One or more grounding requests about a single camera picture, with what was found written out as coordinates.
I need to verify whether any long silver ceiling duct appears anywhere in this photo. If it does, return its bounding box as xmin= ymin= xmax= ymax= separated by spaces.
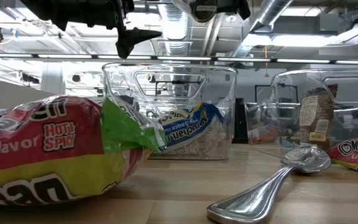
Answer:
xmin=231 ymin=0 xmax=295 ymax=58

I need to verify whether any linear ceiling light strip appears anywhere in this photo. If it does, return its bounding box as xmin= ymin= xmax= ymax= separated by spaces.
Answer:
xmin=0 ymin=52 xmax=358 ymax=66

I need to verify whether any white rectangular tray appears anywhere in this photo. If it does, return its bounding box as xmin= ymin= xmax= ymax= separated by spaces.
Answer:
xmin=0 ymin=77 xmax=54 ymax=110

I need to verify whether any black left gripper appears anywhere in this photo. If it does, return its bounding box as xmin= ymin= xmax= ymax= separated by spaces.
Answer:
xmin=106 ymin=0 xmax=163 ymax=59

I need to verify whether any hot spicy ramen packet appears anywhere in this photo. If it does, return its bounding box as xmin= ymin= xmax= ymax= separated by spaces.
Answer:
xmin=0 ymin=94 xmax=168 ymax=206

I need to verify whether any silver metal spoon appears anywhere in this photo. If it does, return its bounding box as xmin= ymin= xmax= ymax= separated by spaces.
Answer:
xmin=206 ymin=145 xmax=332 ymax=224

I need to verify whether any yellow hanging cord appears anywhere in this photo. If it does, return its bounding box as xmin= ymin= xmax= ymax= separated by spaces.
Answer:
xmin=264 ymin=45 xmax=270 ymax=78

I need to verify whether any blue soy sauce ramen packet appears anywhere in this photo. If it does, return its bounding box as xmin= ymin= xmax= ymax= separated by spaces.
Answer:
xmin=154 ymin=100 xmax=226 ymax=156

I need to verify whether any tan lid spice jar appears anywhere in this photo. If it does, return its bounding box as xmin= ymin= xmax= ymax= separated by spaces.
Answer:
xmin=171 ymin=0 xmax=219 ymax=23

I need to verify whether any lime chili ramen packet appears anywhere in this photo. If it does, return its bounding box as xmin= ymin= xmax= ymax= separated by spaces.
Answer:
xmin=327 ymin=135 xmax=358 ymax=175

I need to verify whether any white column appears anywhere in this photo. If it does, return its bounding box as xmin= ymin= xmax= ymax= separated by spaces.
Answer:
xmin=40 ymin=62 xmax=67 ymax=94

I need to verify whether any clear plastic bin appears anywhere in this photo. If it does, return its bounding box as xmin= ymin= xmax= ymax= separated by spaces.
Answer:
xmin=101 ymin=62 xmax=239 ymax=162
xmin=246 ymin=68 xmax=358 ymax=165

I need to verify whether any round silver ceiling duct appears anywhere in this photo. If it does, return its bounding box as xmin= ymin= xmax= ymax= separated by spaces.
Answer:
xmin=157 ymin=0 xmax=193 ymax=57

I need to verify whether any brown spice bag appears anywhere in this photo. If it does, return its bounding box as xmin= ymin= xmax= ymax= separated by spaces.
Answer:
xmin=299 ymin=84 xmax=339 ymax=152

